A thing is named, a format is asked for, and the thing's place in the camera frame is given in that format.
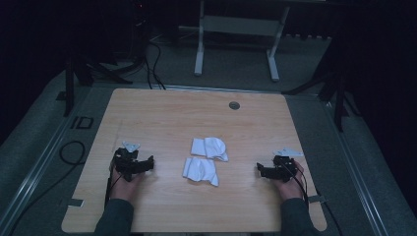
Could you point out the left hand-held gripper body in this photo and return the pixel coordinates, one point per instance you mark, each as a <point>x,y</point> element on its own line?
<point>126,162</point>

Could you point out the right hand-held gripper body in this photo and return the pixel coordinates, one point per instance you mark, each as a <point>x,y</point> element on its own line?
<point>282,167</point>

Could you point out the white sock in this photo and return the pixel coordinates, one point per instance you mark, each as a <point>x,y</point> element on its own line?
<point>200,170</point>
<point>209,148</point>

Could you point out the person's right hand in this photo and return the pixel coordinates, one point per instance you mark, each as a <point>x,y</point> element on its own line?
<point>291,188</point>

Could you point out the person's left hand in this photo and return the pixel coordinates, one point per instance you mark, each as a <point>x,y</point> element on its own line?
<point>124,188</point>

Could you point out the grey tape strip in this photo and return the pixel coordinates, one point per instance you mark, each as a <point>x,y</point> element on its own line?
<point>317,198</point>

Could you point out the grey round table grommet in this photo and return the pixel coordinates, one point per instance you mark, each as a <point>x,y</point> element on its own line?
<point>234,105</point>

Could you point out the black metal stand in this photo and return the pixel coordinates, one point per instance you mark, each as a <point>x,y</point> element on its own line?
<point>337,95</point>
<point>70,82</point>

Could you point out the metal floor rail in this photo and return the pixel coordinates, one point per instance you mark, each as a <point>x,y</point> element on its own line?
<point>32,170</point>
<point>360,183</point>

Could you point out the white desk frame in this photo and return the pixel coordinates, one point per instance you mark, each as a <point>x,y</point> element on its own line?
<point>239,32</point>

